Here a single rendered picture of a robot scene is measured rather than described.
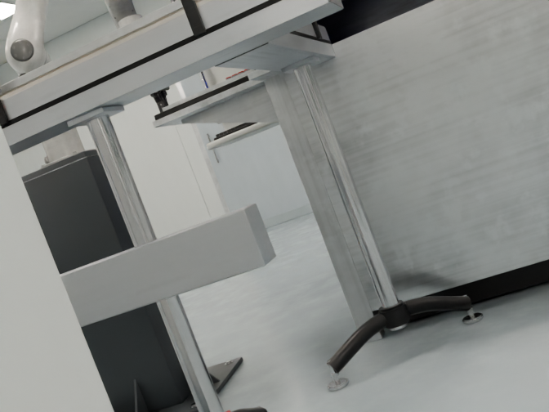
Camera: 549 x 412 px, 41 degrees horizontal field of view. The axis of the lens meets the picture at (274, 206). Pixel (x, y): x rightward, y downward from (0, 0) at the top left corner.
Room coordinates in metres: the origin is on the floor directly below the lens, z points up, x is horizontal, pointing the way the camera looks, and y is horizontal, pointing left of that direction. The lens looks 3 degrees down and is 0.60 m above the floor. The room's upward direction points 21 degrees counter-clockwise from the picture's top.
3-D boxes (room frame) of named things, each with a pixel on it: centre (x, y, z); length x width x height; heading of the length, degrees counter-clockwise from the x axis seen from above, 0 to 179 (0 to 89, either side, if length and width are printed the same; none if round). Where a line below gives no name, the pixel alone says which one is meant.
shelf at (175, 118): (2.60, -0.07, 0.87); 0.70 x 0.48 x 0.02; 161
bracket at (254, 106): (2.36, 0.02, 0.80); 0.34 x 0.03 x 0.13; 71
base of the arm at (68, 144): (2.39, 0.58, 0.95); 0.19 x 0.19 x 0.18
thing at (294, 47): (1.82, -0.15, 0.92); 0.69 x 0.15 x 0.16; 161
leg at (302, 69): (1.96, -0.20, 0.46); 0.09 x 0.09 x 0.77; 71
